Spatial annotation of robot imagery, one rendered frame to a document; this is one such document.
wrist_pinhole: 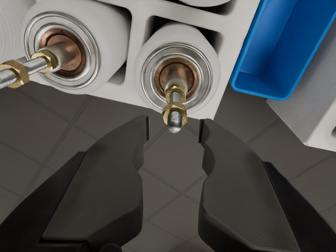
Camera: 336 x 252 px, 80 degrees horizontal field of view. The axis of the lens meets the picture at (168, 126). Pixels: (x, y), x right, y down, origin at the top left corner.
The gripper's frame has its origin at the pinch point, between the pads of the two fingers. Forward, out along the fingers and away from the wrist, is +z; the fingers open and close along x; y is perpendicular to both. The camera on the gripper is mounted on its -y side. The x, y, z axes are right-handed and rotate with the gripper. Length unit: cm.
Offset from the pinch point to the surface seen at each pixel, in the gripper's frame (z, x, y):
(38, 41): 9.8, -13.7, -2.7
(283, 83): 26.0, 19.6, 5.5
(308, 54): 23.7, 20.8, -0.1
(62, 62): 7.5, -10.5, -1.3
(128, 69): 17.1, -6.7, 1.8
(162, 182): 35, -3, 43
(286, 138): 35, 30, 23
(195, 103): 9.8, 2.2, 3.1
